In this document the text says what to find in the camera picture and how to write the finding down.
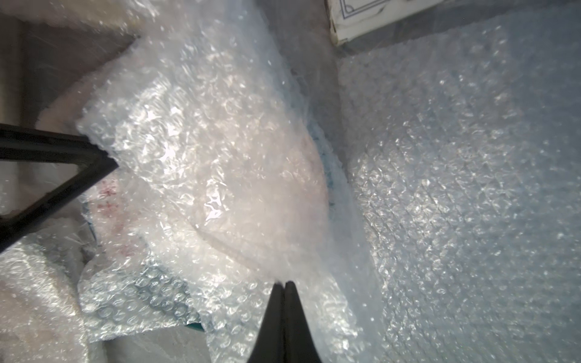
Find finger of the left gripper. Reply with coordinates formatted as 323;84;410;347
1;124;118;252

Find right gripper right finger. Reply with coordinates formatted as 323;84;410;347
283;281;322;363

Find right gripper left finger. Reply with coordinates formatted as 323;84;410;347
248;282;284;363

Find bubble white blue plate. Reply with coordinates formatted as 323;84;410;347
35;0;387;363

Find bubble wrap of yellow plate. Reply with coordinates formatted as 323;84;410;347
339;1;580;362

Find bubble wrapped pink plate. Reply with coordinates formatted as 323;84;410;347
1;218;107;362

